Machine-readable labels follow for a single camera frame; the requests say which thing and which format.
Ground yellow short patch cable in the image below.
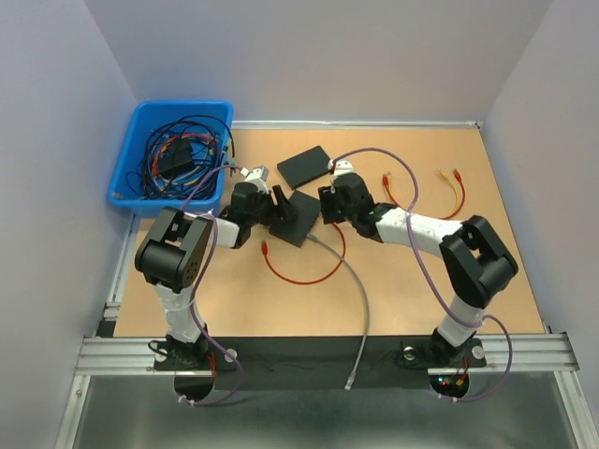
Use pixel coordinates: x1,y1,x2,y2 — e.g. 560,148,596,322
382,167,461,220

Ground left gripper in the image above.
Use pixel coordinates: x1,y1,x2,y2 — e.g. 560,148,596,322
247,187,298,228

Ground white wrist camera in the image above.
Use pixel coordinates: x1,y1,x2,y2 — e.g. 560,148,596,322
240,166,270,188
328,159,354,178

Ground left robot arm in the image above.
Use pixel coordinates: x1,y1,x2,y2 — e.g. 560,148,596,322
135,181,300,369

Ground grey ethernet cable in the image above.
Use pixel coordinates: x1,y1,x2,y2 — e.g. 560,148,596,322
305,232,371,392

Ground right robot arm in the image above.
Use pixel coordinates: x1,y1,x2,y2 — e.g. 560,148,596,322
318,172,519,365

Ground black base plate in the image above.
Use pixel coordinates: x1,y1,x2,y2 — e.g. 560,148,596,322
148,336,487,391

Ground blue plastic bin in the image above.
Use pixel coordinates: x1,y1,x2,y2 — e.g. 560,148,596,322
108,99,235,218

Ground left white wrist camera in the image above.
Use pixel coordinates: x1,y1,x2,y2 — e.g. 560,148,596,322
240,166,270,188

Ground tangled cables in bin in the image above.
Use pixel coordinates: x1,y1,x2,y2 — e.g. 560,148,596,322
124,116,238,188

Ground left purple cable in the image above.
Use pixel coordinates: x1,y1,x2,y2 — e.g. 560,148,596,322
170,165,246,407

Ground red short patch cable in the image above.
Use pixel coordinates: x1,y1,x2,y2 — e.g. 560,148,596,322
381,167,466,220

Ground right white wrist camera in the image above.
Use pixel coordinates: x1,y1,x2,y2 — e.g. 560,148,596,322
328,159,354,178

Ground red ethernet cable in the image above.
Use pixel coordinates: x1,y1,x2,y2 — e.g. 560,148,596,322
259,222,347,285

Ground black network switch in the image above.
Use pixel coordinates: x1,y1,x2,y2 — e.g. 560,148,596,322
277,146,330,190
271,191,320,248

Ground aluminium rail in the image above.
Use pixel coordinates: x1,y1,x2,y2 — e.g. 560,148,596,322
75,333,579,376

